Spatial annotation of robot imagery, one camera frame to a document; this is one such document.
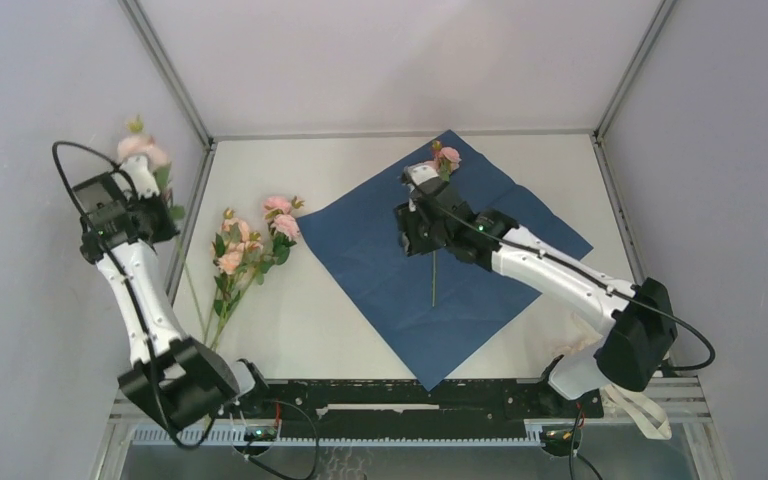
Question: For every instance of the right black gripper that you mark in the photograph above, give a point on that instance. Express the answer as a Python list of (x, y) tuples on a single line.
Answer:
[(407, 216)]

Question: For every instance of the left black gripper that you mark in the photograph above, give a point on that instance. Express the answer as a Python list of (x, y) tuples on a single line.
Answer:
[(169, 230)]

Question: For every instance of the blue wrapping paper sheet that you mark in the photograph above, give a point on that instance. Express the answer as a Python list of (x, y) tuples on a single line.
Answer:
[(441, 316)]

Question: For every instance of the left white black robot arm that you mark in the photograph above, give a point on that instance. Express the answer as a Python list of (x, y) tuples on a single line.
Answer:
[(174, 379)]

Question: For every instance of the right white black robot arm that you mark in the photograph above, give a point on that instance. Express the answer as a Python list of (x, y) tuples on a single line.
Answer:
[(634, 322)]

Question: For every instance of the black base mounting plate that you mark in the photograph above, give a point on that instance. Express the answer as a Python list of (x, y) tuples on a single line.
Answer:
[(378, 410)]

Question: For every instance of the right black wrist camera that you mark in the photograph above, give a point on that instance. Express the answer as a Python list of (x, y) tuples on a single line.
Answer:
[(105, 220)]

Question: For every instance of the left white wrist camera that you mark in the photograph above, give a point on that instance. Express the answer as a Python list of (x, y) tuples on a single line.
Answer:
[(137, 169)]

